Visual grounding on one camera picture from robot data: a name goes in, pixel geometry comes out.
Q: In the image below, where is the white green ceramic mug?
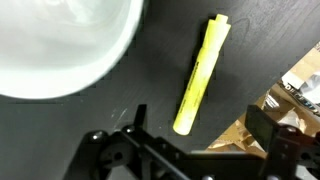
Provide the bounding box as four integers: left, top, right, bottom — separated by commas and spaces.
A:
0, 0, 147, 100

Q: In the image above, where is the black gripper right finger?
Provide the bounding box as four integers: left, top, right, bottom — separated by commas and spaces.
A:
245, 105, 277, 158

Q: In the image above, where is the yellow highlighter marker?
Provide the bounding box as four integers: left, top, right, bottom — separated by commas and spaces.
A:
173, 14, 231, 135

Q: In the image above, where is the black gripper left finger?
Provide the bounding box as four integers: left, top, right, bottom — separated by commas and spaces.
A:
134, 104, 147, 129

